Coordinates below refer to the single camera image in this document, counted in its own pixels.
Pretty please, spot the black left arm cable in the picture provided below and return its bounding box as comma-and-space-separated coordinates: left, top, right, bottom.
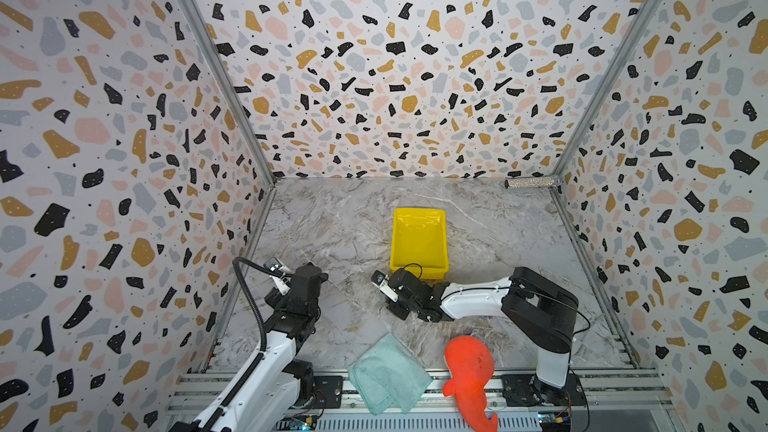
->
232, 256, 283, 354

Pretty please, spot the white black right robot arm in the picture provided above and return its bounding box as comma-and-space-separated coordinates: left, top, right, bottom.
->
371, 267, 579, 390

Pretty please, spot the yellow plastic bin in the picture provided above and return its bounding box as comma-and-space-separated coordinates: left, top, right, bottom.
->
390, 207, 450, 280

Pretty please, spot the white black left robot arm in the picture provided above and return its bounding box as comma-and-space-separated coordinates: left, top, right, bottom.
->
171, 257, 328, 431

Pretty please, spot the glittery silver microphone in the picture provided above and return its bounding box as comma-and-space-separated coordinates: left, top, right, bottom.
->
504, 175, 562, 189

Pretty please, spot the red plush fish toy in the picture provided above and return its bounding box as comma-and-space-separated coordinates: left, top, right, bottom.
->
442, 335, 498, 432

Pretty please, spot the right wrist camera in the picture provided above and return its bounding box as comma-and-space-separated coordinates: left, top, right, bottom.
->
371, 270, 398, 302

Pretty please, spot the aluminium corner frame post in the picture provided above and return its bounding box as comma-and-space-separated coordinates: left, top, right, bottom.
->
154, 0, 277, 186
550, 0, 691, 178

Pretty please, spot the aluminium corner frame post left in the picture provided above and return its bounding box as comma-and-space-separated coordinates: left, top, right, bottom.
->
154, 0, 277, 186

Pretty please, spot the aluminium corner frame post right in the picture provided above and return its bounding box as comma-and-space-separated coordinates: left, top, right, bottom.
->
550, 0, 691, 178

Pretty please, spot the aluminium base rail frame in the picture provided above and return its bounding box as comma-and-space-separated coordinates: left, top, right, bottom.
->
161, 365, 679, 432

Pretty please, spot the green microfibre cloth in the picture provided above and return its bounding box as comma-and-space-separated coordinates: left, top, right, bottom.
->
348, 334, 432, 416

